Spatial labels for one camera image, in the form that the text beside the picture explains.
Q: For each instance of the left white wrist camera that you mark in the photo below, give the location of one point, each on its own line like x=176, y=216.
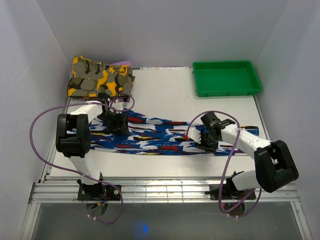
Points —
x=119, y=104

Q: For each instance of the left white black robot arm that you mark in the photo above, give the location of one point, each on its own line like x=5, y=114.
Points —
x=73, y=138

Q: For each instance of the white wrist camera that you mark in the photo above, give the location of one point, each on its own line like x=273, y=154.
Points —
x=119, y=104
x=193, y=135

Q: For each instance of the green plastic tray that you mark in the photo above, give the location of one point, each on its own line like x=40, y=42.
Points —
x=225, y=78

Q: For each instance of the camouflage yellow green trousers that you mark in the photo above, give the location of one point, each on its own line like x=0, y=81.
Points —
x=100, y=80

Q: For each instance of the blue white red patterned trousers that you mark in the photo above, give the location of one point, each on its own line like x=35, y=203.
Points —
x=150, y=135

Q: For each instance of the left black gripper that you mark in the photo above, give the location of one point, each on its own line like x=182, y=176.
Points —
x=121, y=126

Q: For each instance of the aluminium frame rail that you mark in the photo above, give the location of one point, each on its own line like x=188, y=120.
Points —
x=133, y=191

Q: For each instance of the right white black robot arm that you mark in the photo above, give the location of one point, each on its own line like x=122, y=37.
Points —
x=273, y=162

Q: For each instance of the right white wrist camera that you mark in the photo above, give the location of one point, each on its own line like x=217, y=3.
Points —
x=193, y=135

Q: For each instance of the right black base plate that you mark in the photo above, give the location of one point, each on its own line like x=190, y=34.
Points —
x=226, y=194

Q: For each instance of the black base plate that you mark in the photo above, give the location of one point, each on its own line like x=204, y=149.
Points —
x=98, y=192
x=226, y=194

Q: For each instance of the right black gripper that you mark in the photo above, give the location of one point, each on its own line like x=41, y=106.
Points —
x=202, y=145

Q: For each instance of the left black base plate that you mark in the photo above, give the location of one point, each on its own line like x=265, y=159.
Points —
x=98, y=192

